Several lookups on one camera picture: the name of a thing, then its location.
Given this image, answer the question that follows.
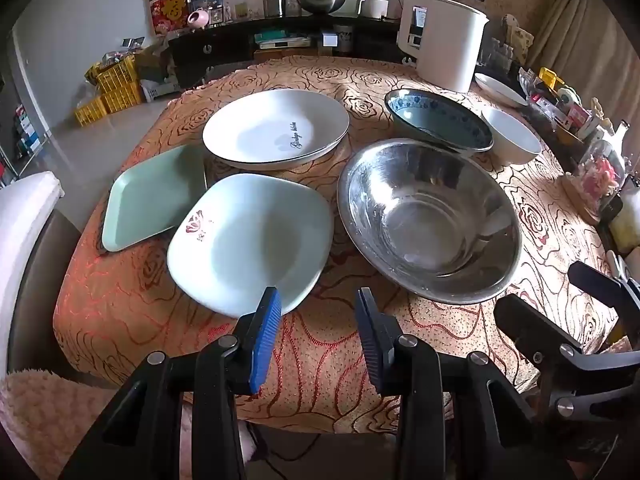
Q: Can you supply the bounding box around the glass dome with flowers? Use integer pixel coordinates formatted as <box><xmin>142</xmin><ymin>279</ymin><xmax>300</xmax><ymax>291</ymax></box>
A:
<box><xmin>570</xmin><ymin>137</ymin><xmax>628</xmax><ymax>222</ymax></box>

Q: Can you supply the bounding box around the red gift box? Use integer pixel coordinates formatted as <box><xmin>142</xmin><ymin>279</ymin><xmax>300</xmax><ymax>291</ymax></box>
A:
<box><xmin>150</xmin><ymin>0</ymin><xmax>193</xmax><ymax>36</ymax></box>

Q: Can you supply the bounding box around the steel bowl on stand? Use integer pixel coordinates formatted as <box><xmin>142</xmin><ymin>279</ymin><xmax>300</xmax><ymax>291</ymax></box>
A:
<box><xmin>296</xmin><ymin>0</ymin><xmax>347</xmax><ymax>16</ymax></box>

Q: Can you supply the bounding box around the cardboard box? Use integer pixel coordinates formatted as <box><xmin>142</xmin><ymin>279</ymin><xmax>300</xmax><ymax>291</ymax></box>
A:
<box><xmin>135</xmin><ymin>42</ymin><xmax>173</xmax><ymax>83</ymax></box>

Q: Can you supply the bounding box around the square white flower-print plate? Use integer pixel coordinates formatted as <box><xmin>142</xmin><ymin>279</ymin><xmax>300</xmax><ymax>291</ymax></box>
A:
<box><xmin>166</xmin><ymin>173</ymin><xmax>335</xmax><ymax>318</ymax></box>

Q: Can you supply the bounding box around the stack of colourful boxes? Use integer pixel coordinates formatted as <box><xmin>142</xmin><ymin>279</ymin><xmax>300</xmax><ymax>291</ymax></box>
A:
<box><xmin>11</xmin><ymin>105</ymin><xmax>41</xmax><ymax>158</ymax></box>

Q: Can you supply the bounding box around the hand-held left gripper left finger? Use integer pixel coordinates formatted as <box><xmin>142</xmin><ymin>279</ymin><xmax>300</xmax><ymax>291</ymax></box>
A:
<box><xmin>59</xmin><ymin>286</ymin><xmax>283</xmax><ymax>480</ymax></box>

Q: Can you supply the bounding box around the silver disc player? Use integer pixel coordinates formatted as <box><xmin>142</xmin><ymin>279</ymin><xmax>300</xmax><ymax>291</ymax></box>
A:
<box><xmin>257</xmin><ymin>40</ymin><xmax>316</xmax><ymax>52</ymax></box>

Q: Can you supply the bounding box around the white bowl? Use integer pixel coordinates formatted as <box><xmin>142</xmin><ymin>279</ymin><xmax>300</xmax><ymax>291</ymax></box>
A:
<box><xmin>481</xmin><ymin>107</ymin><xmax>543</xmax><ymax>167</ymax></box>

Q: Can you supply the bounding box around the wooden ornament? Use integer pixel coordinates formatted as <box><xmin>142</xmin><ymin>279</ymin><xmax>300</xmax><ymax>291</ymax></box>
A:
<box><xmin>501</xmin><ymin>14</ymin><xmax>534</xmax><ymax>52</ymax></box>

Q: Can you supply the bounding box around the white chair back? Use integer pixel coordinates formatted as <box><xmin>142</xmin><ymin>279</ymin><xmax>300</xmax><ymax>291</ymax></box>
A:
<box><xmin>0</xmin><ymin>171</ymin><xmax>63</xmax><ymax>376</ymax></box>

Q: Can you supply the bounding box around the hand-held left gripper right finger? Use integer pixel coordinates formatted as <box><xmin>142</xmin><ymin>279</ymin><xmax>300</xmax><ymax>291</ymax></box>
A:
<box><xmin>354</xmin><ymin>287</ymin><xmax>566</xmax><ymax>480</ymax></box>

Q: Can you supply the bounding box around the yellow plastic crate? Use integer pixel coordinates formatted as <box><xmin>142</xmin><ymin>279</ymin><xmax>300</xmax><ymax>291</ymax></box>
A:
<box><xmin>75</xmin><ymin>97</ymin><xmax>108</xmax><ymax>126</ymax></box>
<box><xmin>95</xmin><ymin>55</ymin><xmax>138</xmax><ymax>92</ymax></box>
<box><xmin>100</xmin><ymin>81</ymin><xmax>143</xmax><ymax>111</ymax></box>

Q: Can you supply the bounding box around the black TV cabinet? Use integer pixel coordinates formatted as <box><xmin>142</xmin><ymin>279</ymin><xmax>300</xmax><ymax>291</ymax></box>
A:
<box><xmin>167</xmin><ymin>14</ymin><xmax>416</xmax><ymax>91</ymax></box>

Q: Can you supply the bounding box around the white sack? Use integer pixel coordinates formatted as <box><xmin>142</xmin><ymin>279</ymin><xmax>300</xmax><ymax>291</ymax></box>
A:
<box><xmin>141</xmin><ymin>82</ymin><xmax>177</xmax><ymax>102</ymax></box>

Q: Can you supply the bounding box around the green rectangular plate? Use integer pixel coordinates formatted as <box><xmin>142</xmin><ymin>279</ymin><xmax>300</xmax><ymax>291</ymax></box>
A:
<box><xmin>100</xmin><ymin>144</ymin><xmax>208</xmax><ymax>253</ymax></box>

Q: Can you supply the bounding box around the small white plate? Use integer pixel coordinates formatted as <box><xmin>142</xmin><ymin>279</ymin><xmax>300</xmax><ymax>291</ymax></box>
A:
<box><xmin>474</xmin><ymin>72</ymin><xmax>530</xmax><ymax>108</ymax></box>

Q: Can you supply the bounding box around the round white plate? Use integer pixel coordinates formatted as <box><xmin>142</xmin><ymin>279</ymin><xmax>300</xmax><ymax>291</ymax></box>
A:
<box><xmin>202</xmin><ymin>89</ymin><xmax>351</xmax><ymax>170</ymax></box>

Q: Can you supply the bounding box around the blue patterned bowl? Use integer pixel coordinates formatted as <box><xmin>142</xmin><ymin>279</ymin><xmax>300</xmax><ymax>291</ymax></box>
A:
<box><xmin>384</xmin><ymin>88</ymin><xmax>495</xmax><ymax>153</ymax></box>

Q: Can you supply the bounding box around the beige curtain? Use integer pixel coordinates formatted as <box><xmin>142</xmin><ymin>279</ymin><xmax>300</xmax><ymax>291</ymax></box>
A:
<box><xmin>530</xmin><ymin>0</ymin><xmax>640</xmax><ymax>106</ymax></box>

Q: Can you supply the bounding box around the large stainless steel bowl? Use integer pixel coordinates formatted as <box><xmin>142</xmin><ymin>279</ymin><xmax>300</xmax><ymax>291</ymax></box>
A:
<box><xmin>336</xmin><ymin>138</ymin><xmax>523</xmax><ymax>306</ymax></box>

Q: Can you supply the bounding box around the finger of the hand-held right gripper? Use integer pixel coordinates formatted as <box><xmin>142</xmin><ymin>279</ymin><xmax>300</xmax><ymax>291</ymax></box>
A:
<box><xmin>493</xmin><ymin>294</ymin><xmax>640</xmax><ymax>420</ymax></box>
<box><xmin>568</xmin><ymin>261</ymin><xmax>640</xmax><ymax>331</ymax></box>

